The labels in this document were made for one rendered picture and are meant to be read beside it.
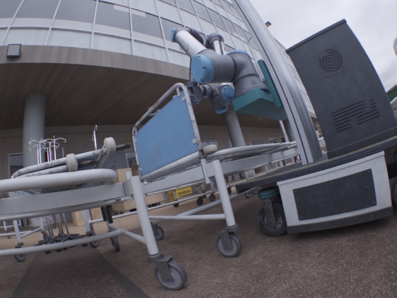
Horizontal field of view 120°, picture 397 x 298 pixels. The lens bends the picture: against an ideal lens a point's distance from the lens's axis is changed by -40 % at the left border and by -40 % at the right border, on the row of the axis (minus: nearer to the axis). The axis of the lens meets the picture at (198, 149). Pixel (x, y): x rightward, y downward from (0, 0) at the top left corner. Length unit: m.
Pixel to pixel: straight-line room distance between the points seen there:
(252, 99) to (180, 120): 0.39
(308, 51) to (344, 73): 0.18
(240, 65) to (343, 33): 0.53
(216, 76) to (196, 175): 0.49
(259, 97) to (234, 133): 7.69
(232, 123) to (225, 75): 7.74
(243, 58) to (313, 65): 0.37
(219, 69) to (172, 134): 0.45
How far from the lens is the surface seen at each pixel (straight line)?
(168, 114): 1.11
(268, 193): 0.93
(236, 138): 8.49
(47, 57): 4.60
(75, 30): 5.85
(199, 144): 0.88
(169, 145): 1.10
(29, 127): 5.07
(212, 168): 0.83
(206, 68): 0.90
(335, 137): 0.82
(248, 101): 0.90
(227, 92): 1.20
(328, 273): 0.65
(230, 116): 8.73
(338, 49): 0.90
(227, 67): 0.95
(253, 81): 0.96
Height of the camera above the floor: 0.38
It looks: 10 degrees up
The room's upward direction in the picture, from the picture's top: 14 degrees counter-clockwise
